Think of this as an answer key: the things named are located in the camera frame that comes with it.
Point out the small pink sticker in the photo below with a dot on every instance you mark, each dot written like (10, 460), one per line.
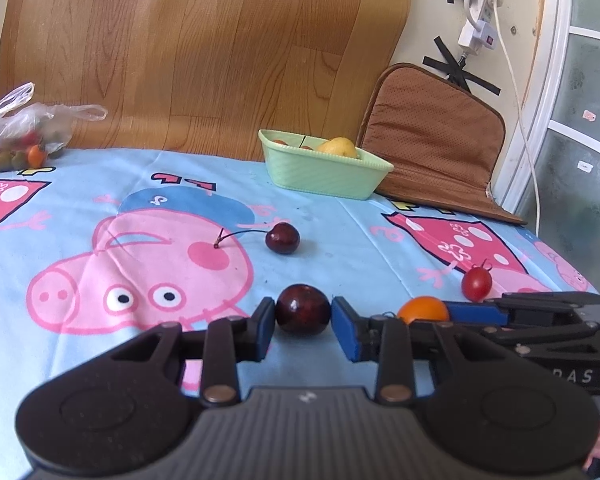
(589, 115)

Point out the orange tomato with stem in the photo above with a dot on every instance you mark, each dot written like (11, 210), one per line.
(422, 309)

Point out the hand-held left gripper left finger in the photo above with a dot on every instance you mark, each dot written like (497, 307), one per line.
(265, 327)

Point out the green plastic basket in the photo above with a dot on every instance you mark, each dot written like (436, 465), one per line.
(325, 177)

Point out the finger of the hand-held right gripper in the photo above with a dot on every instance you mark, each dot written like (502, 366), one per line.
(545, 334)
(480, 312)

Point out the dark red cherry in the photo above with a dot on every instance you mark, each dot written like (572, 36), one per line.
(302, 309)
(282, 238)

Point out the yellow pear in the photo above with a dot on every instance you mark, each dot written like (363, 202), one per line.
(337, 148)

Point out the printed cartoon pig blanket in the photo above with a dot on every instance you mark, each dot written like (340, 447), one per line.
(330, 230)

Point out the brown seat cushion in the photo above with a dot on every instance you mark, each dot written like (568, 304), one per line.
(430, 150)

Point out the red tomato with stem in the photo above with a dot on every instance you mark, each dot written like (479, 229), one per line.
(476, 285)

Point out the white power strip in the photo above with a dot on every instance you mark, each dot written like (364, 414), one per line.
(485, 9)

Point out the small white sticker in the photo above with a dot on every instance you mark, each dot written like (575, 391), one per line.
(585, 165)

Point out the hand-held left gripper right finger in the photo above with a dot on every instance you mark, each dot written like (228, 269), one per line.
(345, 330)

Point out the bagged mixed cherry tomatoes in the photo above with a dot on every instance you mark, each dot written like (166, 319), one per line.
(25, 155)

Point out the white adapter with red switch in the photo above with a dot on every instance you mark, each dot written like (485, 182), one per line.
(476, 39)

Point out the wood pattern board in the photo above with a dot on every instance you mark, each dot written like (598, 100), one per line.
(205, 50)

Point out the clear plastic bag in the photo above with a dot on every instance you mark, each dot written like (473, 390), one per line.
(25, 120)

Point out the white framed glass door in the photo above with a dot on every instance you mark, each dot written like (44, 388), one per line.
(570, 85)

